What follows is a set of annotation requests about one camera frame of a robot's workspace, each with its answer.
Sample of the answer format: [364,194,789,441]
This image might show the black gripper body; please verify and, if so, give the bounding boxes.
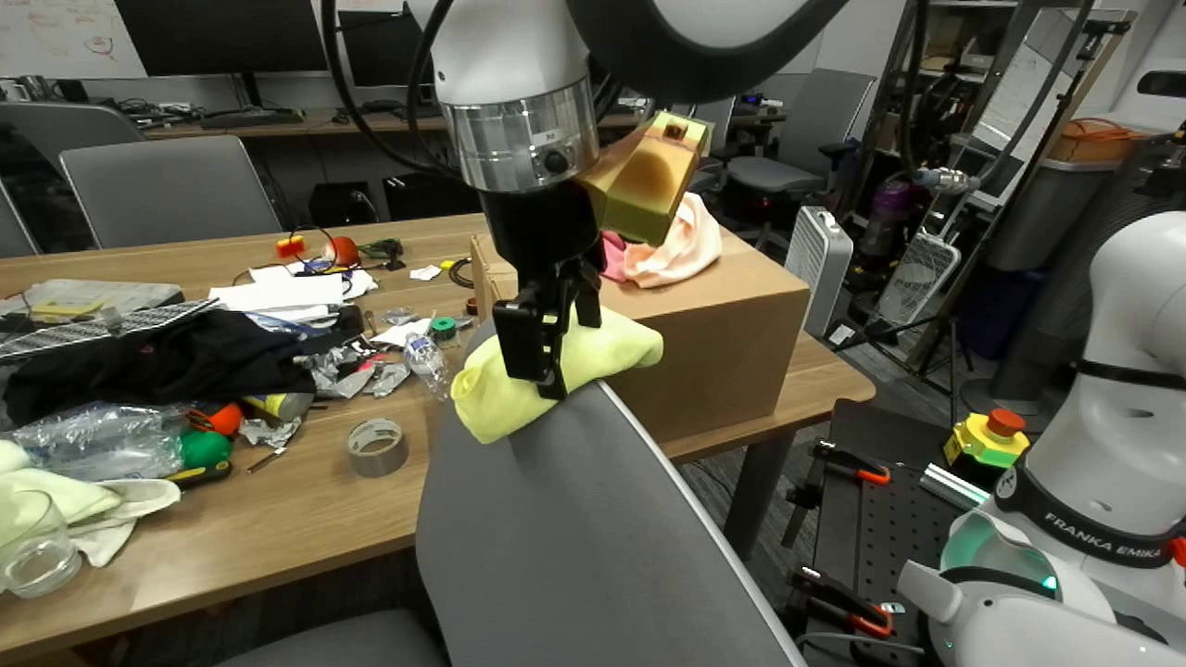
[478,174,610,300]

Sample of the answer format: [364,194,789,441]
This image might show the yellow towel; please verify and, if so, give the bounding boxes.
[449,304,666,448]

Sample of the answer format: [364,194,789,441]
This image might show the peach t-shirt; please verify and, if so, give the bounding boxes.
[600,190,725,297]

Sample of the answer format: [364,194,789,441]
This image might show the large cardboard box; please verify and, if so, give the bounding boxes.
[467,206,815,448]

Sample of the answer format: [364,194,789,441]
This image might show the grey tape roll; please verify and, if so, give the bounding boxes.
[343,415,411,483]

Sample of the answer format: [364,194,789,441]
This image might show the white heater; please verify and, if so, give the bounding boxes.
[782,201,857,341]

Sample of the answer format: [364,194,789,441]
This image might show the black computer monitor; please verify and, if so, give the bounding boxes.
[112,0,328,81]
[332,8,434,91]

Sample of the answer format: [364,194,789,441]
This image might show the white papers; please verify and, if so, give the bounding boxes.
[202,260,383,316]

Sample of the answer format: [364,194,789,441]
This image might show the wooden desk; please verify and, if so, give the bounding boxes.
[145,107,453,142]

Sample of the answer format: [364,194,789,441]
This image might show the black keyboard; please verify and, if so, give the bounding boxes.
[197,102,308,132]

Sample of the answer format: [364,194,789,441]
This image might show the green and orange toy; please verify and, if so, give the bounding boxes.
[168,399,252,489]

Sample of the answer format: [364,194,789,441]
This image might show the black cloth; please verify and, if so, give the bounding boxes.
[0,307,364,429]

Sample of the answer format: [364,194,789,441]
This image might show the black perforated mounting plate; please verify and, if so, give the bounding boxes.
[789,399,993,643]

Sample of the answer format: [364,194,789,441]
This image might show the emergency stop button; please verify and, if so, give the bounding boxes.
[941,402,1032,473]

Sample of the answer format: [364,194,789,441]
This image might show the pale green cloth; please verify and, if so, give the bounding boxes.
[0,436,186,572]

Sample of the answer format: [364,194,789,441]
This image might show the grey bin with orange lid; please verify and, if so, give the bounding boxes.
[981,115,1161,278]

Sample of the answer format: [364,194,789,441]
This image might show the whiteboard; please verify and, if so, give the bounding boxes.
[0,0,147,81]

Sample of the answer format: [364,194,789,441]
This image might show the clear glass jar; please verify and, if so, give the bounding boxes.
[0,489,89,604]

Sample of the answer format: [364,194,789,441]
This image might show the yellow wrist camera box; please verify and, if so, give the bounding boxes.
[575,107,719,248]

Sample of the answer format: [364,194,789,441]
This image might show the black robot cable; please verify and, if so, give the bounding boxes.
[315,0,462,178]

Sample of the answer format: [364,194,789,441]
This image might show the orange handled tool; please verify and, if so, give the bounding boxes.
[813,436,894,489]

